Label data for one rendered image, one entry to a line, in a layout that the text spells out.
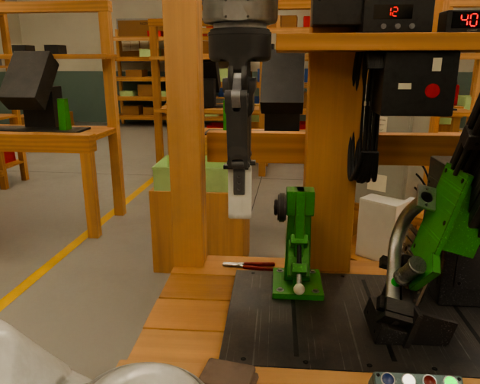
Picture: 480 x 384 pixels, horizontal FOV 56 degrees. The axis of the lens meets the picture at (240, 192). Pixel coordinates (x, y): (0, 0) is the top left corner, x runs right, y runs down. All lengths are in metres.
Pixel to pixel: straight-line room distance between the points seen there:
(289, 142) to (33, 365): 1.00
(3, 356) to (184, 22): 0.96
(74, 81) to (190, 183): 10.96
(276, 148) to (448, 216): 0.57
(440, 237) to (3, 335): 0.77
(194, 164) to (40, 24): 11.38
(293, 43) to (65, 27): 11.27
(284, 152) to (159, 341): 0.64
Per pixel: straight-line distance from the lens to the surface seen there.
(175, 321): 1.12
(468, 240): 1.00
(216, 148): 1.34
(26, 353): 0.50
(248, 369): 0.89
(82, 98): 12.12
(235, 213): 0.59
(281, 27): 7.88
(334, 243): 1.33
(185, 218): 1.32
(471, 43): 1.18
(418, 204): 1.00
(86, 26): 12.01
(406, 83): 1.15
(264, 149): 1.33
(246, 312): 1.11
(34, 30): 12.61
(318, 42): 1.10
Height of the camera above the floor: 1.48
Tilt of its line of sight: 16 degrees down
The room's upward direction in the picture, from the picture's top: straight up
